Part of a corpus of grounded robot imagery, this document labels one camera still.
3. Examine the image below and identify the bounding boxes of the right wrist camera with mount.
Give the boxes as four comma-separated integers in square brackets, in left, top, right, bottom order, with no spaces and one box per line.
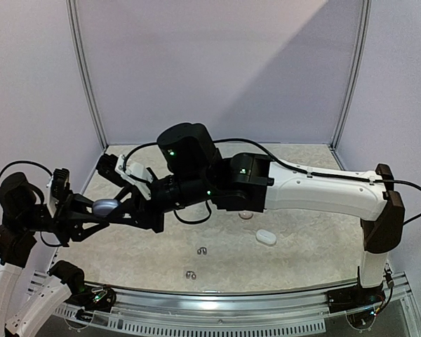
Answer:
[95,154,155,200]

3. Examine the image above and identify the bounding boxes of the round white pink case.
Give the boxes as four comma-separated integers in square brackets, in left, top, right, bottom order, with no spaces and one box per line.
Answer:
[239,211,253,220]

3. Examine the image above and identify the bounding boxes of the aluminium left frame post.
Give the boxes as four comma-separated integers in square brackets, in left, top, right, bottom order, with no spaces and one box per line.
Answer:
[66,0,108,150]

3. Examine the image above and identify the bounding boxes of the lavender oval charging case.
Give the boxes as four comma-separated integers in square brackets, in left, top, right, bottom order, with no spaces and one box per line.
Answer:
[92,199,121,218]

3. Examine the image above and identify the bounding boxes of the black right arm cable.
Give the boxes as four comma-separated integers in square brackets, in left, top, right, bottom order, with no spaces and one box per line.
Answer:
[124,138,421,225]

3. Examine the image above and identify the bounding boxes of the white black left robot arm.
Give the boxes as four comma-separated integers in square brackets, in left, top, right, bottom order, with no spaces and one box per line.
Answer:
[0,170,116,336]

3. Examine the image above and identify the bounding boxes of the aluminium corner frame post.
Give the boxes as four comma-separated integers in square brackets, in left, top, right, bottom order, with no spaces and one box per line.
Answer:
[329,0,372,152]

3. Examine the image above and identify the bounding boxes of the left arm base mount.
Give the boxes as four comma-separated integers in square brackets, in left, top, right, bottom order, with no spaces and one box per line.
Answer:
[66,286,116,312]

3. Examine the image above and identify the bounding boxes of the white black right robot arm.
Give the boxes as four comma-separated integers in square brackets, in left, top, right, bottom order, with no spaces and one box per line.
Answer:
[93,122,405,306]

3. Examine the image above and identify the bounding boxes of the aluminium front rail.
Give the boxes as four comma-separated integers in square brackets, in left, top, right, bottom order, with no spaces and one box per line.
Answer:
[42,274,419,330]

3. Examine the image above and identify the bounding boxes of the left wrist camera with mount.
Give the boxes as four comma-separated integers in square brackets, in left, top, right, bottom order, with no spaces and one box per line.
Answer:
[47,168,70,218]

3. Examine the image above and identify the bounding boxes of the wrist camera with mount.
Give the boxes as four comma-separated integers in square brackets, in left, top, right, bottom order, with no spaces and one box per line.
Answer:
[95,154,155,200]
[47,168,70,218]

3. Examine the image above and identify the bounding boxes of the white oval charging case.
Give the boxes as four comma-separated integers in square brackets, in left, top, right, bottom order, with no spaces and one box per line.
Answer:
[255,229,277,246]

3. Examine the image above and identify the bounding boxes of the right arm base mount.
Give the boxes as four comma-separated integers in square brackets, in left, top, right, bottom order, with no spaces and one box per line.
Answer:
[325,283,385,313]

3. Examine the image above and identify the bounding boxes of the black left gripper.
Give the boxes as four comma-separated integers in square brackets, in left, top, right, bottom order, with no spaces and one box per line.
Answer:
[19,188,109,246]

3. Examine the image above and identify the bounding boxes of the white slotted cable duct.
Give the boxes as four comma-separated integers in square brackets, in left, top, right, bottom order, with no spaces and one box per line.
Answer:
[54,304,327,336]

